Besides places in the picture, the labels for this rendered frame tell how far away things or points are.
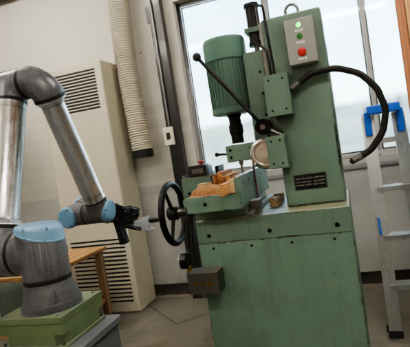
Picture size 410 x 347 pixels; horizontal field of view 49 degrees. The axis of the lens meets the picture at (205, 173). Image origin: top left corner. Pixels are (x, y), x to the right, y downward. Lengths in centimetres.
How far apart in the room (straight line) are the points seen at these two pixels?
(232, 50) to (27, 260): 107
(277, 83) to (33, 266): 102
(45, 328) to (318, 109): 118
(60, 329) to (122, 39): 230
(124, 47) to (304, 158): 193
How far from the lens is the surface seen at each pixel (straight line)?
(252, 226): 167
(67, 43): 376
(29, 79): 170
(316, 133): 172
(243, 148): 183
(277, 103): 165
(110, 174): 320
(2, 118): 172
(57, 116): 171
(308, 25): 169
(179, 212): 197
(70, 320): 148
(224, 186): 155
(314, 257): 167
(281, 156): 164
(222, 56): 182
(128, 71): 328
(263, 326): 179
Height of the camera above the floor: 107
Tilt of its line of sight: 3 degrees down
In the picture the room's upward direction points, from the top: 9 degrees counter-clockwise
